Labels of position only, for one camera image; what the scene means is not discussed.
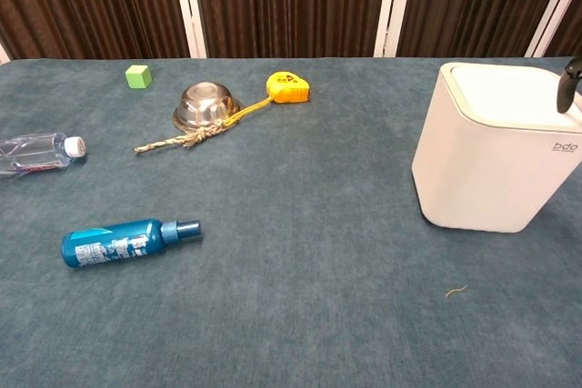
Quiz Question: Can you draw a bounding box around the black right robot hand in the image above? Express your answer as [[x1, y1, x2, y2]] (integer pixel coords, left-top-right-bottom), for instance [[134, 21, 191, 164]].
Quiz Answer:
[[556, 56, 582, 114]]

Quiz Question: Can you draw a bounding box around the white plastic trash bin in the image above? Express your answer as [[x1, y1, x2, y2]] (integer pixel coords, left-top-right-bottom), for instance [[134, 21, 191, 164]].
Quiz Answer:
[[411, 61, 582, 235]]

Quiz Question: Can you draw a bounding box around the brown pleated screen panel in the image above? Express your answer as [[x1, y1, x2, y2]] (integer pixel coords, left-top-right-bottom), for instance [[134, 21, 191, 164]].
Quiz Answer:
[[0, 0, 198, 65], [386, 0, 577, 60], [538, 0, 582, 59], [180, 0, 400, 60]]

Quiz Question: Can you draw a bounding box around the yellow tape measure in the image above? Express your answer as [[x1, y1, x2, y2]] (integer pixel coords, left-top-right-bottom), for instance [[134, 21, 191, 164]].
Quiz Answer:
[[223, 70, 313, 127]]

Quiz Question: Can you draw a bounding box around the teal velvet tablecloth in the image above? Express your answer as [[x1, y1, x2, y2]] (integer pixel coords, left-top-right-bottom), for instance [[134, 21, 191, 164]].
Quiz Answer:
[[0, 56, 582, 388]]

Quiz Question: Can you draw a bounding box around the stainless steel bowl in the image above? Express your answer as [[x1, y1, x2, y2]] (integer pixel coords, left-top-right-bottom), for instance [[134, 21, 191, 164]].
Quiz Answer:
[[172, 82, 242, 131]]

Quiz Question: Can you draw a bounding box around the green cube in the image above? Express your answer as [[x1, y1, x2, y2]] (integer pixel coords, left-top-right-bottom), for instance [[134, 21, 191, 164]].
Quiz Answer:
[[125, 65, 152, 90]]

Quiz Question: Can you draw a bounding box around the blue spray bottle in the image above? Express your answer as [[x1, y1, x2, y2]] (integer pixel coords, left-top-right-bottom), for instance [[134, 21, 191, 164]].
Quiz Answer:
[[60, 217, 203, 270]]

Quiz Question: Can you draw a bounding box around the clear plastic water bottle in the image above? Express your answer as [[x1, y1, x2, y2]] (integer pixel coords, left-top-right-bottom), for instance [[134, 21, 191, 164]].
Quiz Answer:
[[0, 132, 87, 177]]

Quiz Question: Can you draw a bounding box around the braided beige rope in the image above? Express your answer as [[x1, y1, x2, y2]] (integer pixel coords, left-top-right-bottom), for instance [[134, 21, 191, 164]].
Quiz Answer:
[[133, 116, 241, 156]]

